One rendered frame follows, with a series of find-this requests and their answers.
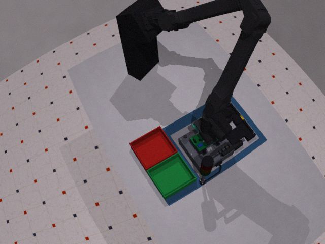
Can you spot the green bin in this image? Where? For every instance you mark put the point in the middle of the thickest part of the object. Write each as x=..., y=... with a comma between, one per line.
x=171, y=175

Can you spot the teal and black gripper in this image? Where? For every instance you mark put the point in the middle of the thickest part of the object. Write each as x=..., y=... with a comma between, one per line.
x=204, y=132

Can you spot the red square tray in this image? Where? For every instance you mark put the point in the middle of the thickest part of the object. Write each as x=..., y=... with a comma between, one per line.
x=153, y=148

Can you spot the green circuit board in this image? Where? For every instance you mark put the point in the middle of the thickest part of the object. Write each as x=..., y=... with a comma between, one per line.
x=198, y=142

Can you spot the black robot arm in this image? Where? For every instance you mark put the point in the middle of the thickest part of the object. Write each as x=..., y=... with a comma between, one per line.
x=255, y=22

